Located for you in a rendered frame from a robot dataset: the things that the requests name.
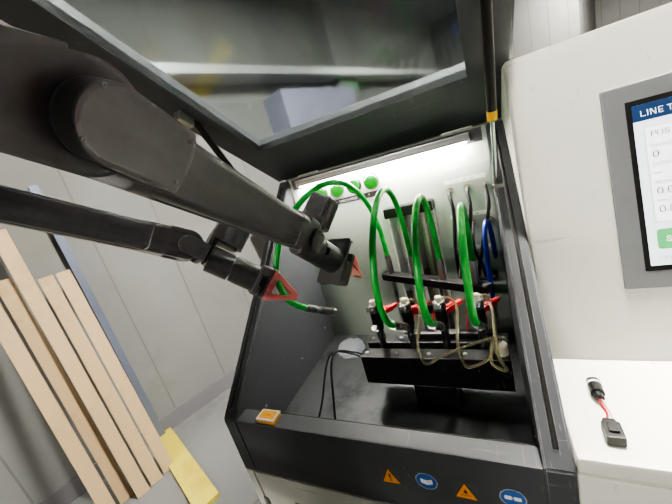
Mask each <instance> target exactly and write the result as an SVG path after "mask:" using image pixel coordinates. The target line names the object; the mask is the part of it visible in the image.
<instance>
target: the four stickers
mask: <svg viewBox="0 0 672 504"><path fill-rule="evenodd" d="M377 467H378V470H379V473H380V476H381V478H382V481H383V482H386V483H392V484H397V485H402V482H401V479H400V477H399V474H398V471H397V469H391V468H385V467H379V466H377ZM413 473H414V476H415V480H416V483H417V487H419V488H424V489H429V490H434V491H439V492H440V490H439V486H438V482H437V479H436V475H433V474H427V473H422V472H416V471H413ZM451 481H452V486H453V490H454V495H455V497H458V498H462V499H467V500H471V501H476V502H480V501H479V496H478V490H477V485H474V484H469V483H464V482H459V481H454V480H451ZM498 491H499V500H500V504H528V502H527V493H526V492H521V491H517V490H512V489H507V488H503V487H498Z"/></svg>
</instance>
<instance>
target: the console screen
mask: <svg viewBox="0 0 672 504"><path fill-rule="evenodd" d="M599 98H600V105H601V113H602V120H603V128H604V136H605V143H606V151H607V159H608V166H609V174H610V182H611V189H612V197H613V204H614V212H615V220H616V227H617V235H618V243H619V250H620V258H621V266H622V273H623V281H624V288H625V289H639V288H656V287H672V72H669V73H666V74H662V75H659V76H655V77H652V78H648V79H645V80H641V81H638V82H634V83H631V84H627V85H624V86H620V87H617V88H613V89H610V90H606V91H603V92H600V93H599Z"/></svg>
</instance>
